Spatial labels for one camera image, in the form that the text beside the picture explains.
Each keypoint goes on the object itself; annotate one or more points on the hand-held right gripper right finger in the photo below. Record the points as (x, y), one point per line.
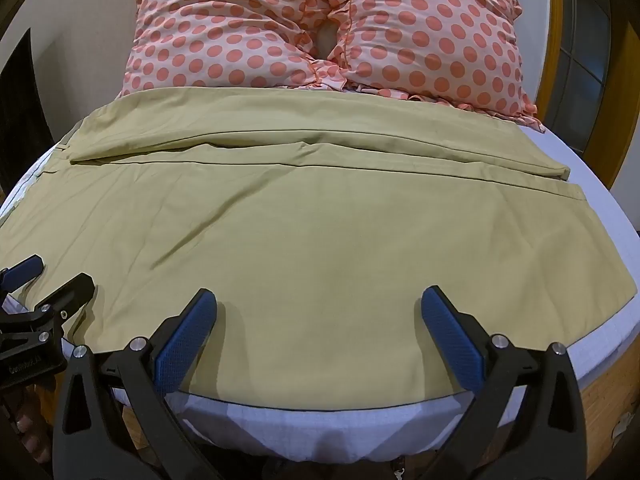
(451, 340)

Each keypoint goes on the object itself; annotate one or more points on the wooden framed window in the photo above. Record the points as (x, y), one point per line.
(585, 50)

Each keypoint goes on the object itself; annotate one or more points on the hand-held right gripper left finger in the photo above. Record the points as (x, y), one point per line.
(184, 341)

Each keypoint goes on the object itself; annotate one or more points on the olive green bed sheet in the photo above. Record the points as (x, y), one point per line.
(310, 240)

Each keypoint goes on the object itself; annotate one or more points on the white bed sheet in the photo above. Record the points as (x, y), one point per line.
(595, 220)

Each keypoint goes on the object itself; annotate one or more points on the wooden bed frame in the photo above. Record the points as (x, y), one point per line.
(607, 420)

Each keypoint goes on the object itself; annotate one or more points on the person's left hand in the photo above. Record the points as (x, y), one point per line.
(31, 422)

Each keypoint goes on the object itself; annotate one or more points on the pink polka dot pillow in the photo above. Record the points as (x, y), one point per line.
(430, 35)
(225, 25)

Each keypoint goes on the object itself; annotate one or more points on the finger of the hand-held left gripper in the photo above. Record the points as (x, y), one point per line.
(60, 296)
(25, 267)

